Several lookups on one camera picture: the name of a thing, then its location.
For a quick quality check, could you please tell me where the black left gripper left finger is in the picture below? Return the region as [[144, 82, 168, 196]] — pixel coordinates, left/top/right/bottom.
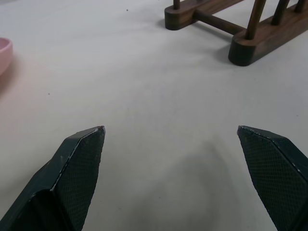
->
[[0, 125, 105, 231]]

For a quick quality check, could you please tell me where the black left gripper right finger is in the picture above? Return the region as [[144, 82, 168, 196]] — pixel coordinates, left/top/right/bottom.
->
[[237, 125, 308, 231]]

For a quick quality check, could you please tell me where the dark wooden dish rack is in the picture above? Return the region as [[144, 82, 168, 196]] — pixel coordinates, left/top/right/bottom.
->
[[164, 0, 308, 67]]

